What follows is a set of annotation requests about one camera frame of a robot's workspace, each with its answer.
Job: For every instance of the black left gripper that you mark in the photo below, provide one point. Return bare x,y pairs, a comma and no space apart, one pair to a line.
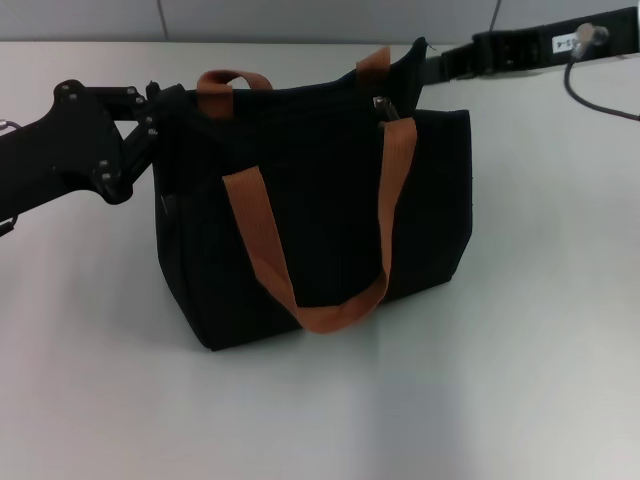
50,145

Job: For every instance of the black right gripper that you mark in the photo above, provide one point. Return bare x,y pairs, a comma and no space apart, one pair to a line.
525,47

